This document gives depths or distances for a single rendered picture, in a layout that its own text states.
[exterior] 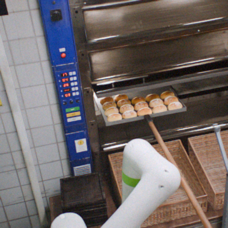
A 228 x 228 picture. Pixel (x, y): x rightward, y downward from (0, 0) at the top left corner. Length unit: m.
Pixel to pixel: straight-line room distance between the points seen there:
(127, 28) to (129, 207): 1.27
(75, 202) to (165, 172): 1.27
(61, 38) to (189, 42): 0.83
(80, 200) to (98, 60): 0.90
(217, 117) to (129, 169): 1.51
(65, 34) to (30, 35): 0.20
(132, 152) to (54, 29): 1.05
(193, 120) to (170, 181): 1.51
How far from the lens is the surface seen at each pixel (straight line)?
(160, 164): 1.40
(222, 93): 2.85
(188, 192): 1.97
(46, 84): 2.45
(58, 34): 2.29
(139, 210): 1.40
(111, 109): 2.55
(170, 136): 2.38
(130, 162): 1.50
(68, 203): 2.57
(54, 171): 2.83
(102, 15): 2.35
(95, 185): 2.65
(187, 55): 2.58
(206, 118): 2.89
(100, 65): 2.44
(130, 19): 2.38
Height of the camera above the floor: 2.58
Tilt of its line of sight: 33 degrees down
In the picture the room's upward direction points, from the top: 5 degrees counter-clockwise
